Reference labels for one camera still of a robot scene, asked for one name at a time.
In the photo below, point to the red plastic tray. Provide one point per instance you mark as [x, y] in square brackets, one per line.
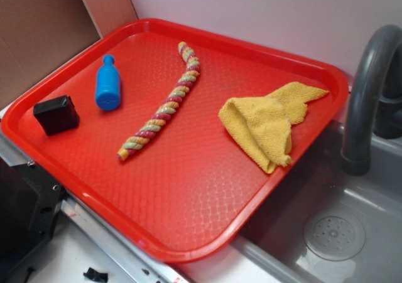
[191, 188]

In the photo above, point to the yellow knitted cloth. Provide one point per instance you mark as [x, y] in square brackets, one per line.
[262, 126]

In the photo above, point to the blue plastic bottle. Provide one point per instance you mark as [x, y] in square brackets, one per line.
[108, 85]

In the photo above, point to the black small box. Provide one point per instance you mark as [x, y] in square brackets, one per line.
[56, 115]

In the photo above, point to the grey plastic sink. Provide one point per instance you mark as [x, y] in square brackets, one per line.
[322, 225]

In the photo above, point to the black tape scrap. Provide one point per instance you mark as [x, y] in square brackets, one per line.
[96, 276]

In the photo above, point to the grey toy faucet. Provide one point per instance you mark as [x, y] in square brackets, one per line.
[375, 100]

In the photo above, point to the brown cardboard panel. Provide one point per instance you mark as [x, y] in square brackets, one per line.
[38, 36]

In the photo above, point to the silver metal rail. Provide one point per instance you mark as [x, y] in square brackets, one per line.
[83, 242]

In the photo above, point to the black metal bracket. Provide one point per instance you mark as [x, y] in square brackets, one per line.
[30, 202]

